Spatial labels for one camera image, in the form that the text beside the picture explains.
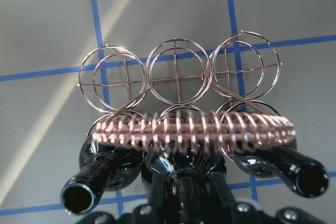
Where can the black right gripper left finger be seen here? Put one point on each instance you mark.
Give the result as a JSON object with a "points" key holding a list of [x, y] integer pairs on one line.
{"points": [[157, 193]]}

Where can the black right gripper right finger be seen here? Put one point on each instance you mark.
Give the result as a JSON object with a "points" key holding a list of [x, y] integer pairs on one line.
{"points": [[219, 191]]}

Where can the dark wine bottle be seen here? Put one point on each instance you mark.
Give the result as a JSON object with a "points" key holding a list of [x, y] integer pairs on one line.
{"points": [[303, 175], [102, 167], [186, 178]]}

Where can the copper wire bottle basket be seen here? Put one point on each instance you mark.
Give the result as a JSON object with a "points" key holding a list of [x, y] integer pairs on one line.
{"points": [[179, 98]]}

